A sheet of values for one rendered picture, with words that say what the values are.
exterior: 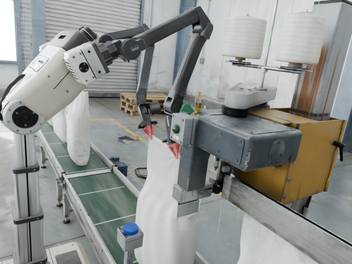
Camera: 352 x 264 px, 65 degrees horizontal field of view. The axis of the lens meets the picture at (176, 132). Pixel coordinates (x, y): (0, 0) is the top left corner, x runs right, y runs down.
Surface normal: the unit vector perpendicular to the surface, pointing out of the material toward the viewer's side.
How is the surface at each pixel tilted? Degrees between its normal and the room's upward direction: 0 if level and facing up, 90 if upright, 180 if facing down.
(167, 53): 90
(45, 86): 115
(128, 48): 89
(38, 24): 90
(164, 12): 90
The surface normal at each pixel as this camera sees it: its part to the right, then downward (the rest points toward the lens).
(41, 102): 0.11, 0.66
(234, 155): -0.83, 0.07
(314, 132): 0.54, 0.29
